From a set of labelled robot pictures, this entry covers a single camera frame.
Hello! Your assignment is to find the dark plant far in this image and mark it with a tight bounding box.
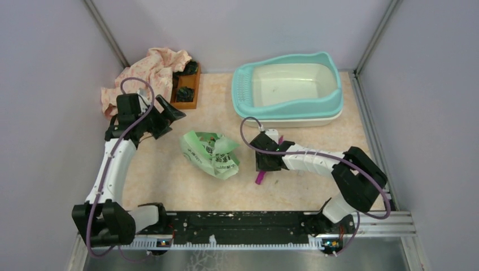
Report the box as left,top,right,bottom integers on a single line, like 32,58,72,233
181,60,198,76

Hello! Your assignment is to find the white slotted cable duct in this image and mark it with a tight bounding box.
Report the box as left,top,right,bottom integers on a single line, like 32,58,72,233
120,235,325,251

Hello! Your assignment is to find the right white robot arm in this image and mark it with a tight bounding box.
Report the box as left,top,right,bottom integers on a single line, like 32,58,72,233
249,132,391,233

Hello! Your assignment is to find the green litter bag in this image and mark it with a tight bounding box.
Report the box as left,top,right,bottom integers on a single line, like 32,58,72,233
179,130,240,180

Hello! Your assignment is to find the pink patterned cloth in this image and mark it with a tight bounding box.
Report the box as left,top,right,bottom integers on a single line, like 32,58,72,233
101,47,192,119

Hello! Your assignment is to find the wooden tray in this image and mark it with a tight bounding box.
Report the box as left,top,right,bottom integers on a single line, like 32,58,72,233
170,60,201,110

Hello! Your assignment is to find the purple plastic scoop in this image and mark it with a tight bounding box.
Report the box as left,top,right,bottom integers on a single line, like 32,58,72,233
255,135,284,185

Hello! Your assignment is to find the dark plant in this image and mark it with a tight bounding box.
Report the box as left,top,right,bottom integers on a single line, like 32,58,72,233
181,60,198,76
175,86,195,103

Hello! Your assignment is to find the teal litter box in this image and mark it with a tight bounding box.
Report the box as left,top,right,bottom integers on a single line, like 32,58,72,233
231,51,344,128

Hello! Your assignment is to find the white bag clip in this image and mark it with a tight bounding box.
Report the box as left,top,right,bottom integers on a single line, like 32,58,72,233
297,145,313,177

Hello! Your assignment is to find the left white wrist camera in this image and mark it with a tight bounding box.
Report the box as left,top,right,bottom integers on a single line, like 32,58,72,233
137,88,151,113

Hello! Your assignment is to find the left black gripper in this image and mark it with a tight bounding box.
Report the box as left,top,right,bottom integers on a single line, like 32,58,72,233
136,94,186,139

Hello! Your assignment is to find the dark plant near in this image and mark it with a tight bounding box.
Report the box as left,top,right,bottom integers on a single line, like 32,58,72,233
175,86,195,103

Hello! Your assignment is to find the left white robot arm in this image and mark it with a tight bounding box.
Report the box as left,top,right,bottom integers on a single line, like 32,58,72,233
72,93,186,248

